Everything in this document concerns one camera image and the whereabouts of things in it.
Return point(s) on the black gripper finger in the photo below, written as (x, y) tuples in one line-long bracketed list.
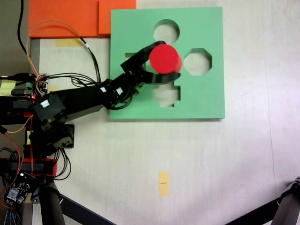
[(161, 79), (151, 46)]

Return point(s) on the red cylinder block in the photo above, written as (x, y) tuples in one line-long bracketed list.
[(164, 58)]

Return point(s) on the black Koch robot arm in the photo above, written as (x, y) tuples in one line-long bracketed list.
[(77, 100)]

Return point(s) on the large orange foam block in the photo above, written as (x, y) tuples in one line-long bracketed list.
[(63, 16)]

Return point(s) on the green shape sorter board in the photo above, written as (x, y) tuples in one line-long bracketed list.
[(199, 100)]

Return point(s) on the yellow tape strip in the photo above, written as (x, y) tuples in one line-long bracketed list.
[(65, 42)]

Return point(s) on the yellow tape square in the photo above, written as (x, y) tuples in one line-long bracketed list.
[(53, 88)]

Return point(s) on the yellow tape marker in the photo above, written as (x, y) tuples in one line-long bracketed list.
[(163, 184)]

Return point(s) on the yellow sticky note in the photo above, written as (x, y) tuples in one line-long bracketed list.
[(5, 86)]

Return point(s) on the black flat tripod leg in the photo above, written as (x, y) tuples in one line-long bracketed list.
[(84, 212), (255, 214)]

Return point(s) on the black round tripod leg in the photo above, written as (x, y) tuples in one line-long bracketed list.
[(51, 208), (288, 204)]

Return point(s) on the black power converter board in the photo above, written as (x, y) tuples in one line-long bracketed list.
[(16, 189)]

